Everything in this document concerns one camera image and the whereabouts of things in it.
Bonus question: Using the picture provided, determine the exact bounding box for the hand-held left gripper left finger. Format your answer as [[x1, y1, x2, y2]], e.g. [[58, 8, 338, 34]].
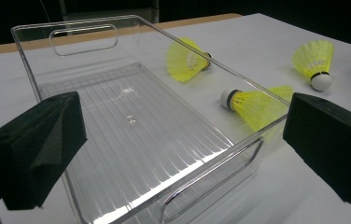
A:
[[0, 91, 88, 211]]

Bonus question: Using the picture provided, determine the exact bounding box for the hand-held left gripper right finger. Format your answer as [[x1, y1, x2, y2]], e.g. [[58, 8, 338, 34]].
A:
[[283, 91, 351, 205]]

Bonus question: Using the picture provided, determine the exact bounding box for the yellow shuttlecock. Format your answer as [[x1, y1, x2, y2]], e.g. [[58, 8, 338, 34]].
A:
[[166, 36, 213, 83], [219, 85, 294, 133], [291, 39, 335, 92]]

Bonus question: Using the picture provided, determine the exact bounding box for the clear plastic bin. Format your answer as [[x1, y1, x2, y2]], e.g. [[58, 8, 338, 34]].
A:
[[9, 14, 291, 224]]

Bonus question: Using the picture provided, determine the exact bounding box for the white table mat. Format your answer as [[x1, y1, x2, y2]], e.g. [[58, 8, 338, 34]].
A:
[[0, 12, 351, 224]]

